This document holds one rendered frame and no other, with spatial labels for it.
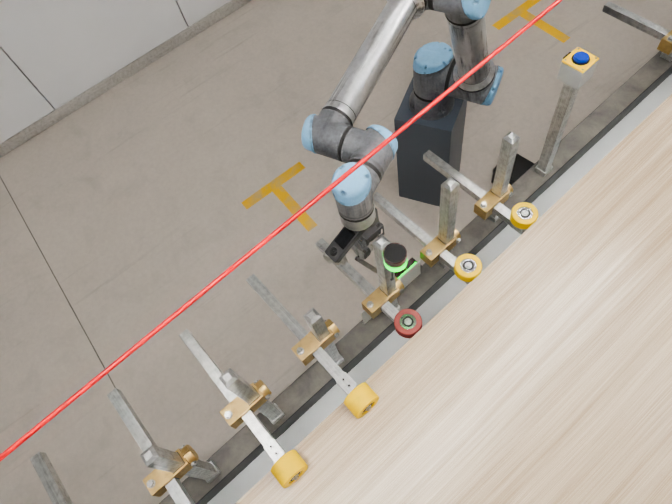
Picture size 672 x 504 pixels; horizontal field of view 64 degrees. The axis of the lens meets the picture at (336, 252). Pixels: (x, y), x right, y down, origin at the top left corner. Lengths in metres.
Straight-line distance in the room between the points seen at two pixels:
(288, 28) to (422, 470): 3.00
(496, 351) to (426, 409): 0.25
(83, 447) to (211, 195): 1.39
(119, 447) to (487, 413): 1.76
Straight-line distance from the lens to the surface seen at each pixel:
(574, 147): 2.17
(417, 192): 2.73
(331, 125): 1.33
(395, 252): 1.34
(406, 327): 1.54
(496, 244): 1.99
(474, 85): 2.10
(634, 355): 1.63
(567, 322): 1.61
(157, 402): 2.69
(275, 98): 3.38
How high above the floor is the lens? 2.36
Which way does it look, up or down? 62 degrees down
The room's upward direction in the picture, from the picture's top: 17 degrees counter-clockwise
